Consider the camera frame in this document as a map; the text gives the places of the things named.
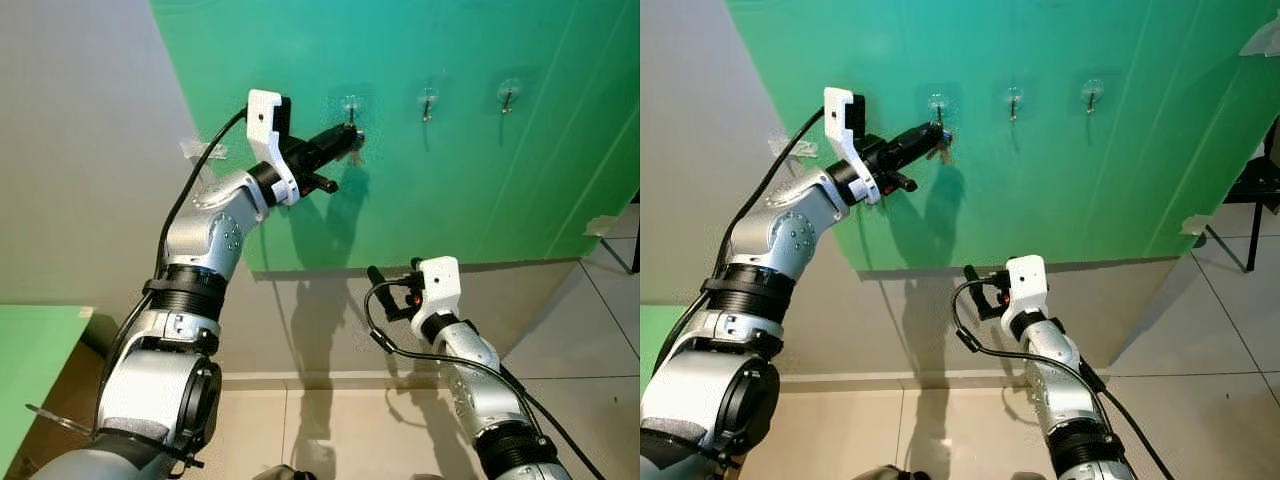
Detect green table board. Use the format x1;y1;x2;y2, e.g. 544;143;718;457
0;304;94;473
640;304;670;373

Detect black chair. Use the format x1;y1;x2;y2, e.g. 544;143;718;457
1204;118;1280;274

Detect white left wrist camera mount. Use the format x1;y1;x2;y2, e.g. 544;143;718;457
822;86;882;207
245;89;302;207

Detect green wall board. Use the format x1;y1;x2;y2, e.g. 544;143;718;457
150;0;641;274
724;0;1280;272

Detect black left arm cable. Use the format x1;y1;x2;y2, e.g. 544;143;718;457
678;106;827;363
98;107;250;403

